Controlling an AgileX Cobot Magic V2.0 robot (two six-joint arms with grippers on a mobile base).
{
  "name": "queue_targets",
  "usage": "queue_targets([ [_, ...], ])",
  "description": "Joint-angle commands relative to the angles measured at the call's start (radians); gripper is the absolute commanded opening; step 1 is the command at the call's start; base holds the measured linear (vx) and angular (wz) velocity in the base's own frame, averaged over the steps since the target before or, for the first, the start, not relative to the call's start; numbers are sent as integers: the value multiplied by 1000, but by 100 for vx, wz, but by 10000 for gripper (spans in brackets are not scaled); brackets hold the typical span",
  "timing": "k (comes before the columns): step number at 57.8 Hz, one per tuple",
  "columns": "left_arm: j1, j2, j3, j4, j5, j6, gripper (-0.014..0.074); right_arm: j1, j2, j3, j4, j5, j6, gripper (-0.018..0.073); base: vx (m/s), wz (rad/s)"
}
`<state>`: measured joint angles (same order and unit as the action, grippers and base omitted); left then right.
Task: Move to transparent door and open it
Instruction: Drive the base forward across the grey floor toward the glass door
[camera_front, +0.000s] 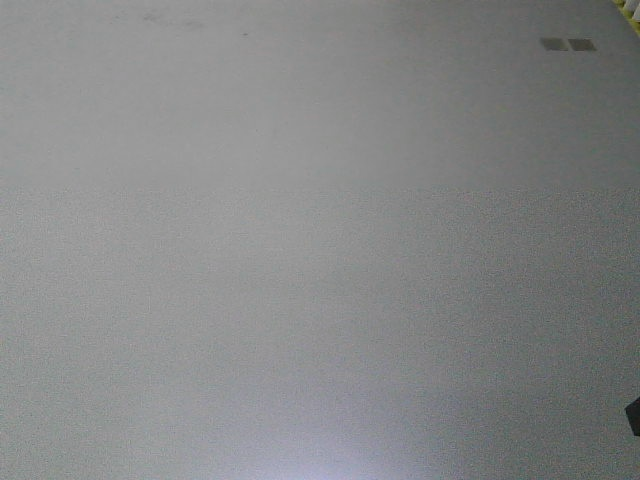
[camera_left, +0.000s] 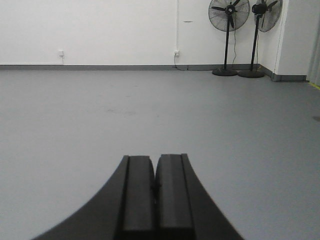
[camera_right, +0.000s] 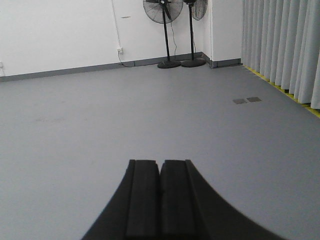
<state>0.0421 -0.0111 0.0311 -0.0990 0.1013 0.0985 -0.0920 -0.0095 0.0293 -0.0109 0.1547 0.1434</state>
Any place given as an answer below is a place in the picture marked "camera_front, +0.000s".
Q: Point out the black robot part at edge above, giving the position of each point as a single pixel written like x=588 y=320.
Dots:
x=632 y=411

